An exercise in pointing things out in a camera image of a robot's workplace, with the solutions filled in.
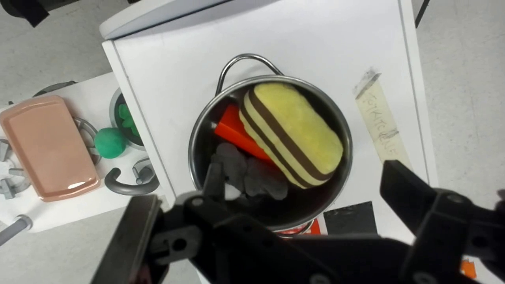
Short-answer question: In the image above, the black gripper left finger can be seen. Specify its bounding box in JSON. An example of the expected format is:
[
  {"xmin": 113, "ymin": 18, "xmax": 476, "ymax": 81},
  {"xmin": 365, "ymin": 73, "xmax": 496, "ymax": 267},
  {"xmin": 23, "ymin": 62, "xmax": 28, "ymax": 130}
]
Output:
[{"xmin": 91, "ymin": 161, "xmax": 227, "ymax": 284}]

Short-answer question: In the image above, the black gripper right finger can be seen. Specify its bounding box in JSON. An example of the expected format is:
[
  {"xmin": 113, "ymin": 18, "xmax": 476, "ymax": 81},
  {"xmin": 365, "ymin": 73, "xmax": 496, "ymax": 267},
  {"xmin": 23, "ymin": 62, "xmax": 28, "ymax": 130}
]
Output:
[{"xmin": 378, "ymin": 160, "xmax": 505, "ymax": 284}]

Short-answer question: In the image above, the yellow striped sponge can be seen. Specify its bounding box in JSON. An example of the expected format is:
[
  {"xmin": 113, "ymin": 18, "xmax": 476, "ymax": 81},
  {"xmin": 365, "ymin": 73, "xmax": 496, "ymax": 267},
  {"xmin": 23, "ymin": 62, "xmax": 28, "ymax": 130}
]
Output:
[{"xmin": 236, "ymin": 81, "xmax": 345, "ymax": 191}]

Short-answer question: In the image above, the steel pot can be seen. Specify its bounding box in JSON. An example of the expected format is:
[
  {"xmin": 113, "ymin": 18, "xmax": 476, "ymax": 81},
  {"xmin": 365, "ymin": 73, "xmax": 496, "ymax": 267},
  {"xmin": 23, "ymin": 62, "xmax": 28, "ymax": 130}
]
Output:
[{"xmin": 186, "ymin": 52, "xmax": 354, "ymax": 234}]

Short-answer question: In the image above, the black square patch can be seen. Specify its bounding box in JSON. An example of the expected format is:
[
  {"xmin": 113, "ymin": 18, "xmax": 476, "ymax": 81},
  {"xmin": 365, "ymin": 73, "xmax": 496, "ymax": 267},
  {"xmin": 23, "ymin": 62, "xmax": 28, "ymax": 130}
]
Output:
[{"xmin": 321, "ymin": 201, "xmax": 378, "ymax": 237}]

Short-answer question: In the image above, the beige tape label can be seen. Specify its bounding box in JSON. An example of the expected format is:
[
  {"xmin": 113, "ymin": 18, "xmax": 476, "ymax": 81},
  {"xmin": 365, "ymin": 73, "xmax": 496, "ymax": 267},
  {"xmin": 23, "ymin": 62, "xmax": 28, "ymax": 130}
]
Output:
[{"xmin": 351, "ymin": 67, "xmax": 411, "ymax": 169}]

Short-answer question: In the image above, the grey toy stove burner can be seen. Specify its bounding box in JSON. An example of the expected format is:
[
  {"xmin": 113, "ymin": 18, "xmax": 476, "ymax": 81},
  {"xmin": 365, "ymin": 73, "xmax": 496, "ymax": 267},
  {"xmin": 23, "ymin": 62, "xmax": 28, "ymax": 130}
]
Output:
[
  {"xmin": 72, "ymin": 116, "xmax": 99, "ymax": 165},
  {"xmin": 0, "ymin": 139, "xmax": 32, "ymax": 201}
]

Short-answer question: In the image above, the pink plastic tray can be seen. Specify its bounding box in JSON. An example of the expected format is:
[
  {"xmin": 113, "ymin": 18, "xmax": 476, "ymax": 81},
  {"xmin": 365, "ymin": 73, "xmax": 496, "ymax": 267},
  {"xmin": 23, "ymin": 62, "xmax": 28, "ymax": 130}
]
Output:
[{"xmin": 0, "ymin": 94, "xmax": 100, "ymax": 204}]

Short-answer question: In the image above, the dark grey soft toy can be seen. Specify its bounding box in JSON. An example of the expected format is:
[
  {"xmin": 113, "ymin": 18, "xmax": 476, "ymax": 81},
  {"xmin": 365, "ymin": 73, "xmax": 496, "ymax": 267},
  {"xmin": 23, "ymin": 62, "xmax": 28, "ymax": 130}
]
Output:
[{"xmin": 209, "ymin": 141, "xmax": 290, "ymax": 202}]

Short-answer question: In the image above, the orange toy piece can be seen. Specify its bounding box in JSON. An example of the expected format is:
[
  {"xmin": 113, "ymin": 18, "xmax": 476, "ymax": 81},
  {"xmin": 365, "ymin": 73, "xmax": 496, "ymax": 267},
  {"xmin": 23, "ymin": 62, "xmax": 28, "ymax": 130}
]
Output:
[{"xmin": 211, "ymin": 101, "xmax": 274, "ymax": 165}]

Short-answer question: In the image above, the white toy kitchen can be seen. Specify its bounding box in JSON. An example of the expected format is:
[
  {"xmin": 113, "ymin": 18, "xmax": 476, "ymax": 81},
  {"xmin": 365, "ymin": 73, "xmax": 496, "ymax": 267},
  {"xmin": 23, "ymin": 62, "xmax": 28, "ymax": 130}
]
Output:
[{"xmin": 0, "ymin": 0, "xmax": 438, "ymax": 250}]

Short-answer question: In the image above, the black robot table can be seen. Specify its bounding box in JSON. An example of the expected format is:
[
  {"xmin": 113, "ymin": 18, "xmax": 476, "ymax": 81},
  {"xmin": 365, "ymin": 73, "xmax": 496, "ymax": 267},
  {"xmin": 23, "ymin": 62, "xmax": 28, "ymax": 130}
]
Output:
[{"xmin": 0, "ymin": 0, "xmax": 67, "ymax": 29}]

